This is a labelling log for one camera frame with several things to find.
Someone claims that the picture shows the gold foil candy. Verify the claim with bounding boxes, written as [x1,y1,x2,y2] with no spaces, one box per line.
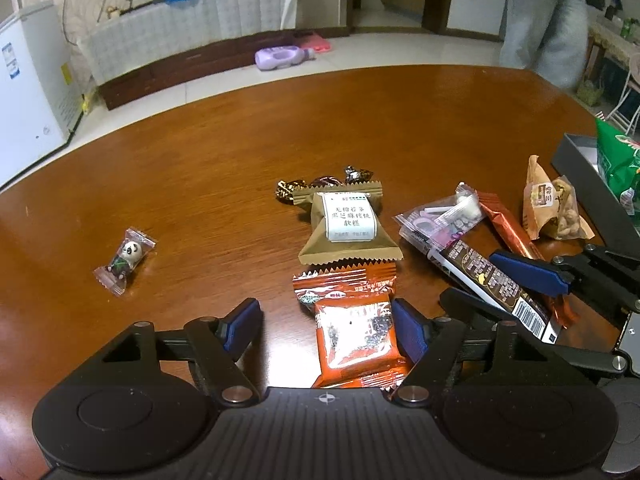
[276,178,308,206]

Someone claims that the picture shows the dark wooden tv cabinet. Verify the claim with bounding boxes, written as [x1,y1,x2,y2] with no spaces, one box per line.
[97,30,351,111]

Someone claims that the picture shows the grey box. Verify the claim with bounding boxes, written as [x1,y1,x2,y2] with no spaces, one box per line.
[551,132,640,261]

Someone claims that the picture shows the pink slippers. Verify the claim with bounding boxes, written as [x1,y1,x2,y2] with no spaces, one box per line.
[292,32,332,53]

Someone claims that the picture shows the clear packet purple candy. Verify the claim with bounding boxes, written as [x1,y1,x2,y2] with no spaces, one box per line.
[394,182,485,257]

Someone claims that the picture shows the panda candy clear wrapper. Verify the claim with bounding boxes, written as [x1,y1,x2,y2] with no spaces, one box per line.
[93,227,157,297]

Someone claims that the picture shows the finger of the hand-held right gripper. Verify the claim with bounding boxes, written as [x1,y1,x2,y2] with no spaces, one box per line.
[440,287,628,376]
[490,244,640,323]

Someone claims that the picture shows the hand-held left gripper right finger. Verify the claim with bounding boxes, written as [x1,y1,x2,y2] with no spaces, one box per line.
[390,299,551,408]

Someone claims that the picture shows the purple plastic bottle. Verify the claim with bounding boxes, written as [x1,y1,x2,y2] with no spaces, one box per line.
[255,46,317,71]

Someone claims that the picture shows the copper foil snack bar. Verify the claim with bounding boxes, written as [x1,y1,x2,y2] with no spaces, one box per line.
[476,191,578,328]

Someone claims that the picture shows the green prawn cracker bag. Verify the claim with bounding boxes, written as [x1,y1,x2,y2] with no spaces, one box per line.
[595,117,640,217]

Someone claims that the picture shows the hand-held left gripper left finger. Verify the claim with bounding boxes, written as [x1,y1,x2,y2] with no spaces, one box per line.
[100,298,262,407]

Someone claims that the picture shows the green basket bag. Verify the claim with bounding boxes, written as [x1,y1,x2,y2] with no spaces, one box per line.
[577,80,606,107]

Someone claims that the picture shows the white folding chair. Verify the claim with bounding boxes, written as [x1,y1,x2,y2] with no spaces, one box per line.
[607,52,640,136]

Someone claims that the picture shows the table with lace cloth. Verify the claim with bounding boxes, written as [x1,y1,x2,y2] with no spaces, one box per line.
[587,15,640,86]

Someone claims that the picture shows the white freezer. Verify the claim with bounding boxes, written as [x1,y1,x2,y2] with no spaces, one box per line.
[0,1,85,188]

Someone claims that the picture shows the dark brown snack bar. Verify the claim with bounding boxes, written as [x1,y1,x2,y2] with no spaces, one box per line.
[429,239,562,345]

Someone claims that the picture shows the gold snack packet white label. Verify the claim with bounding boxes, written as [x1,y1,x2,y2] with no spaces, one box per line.
[291,180,404,266]

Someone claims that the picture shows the white quilted cabinet cover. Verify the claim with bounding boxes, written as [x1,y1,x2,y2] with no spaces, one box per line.
[80,0,303,86]

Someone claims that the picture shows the tan nut snack packet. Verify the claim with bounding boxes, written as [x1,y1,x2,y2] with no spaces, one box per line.
[522,155,595,241]

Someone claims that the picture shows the dark silver foil candy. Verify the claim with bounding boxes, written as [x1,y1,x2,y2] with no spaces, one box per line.
[344,164,376,184]

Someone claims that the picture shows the orange snack packet clear window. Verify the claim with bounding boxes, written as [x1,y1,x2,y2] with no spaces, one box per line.
[311,294,412,391]

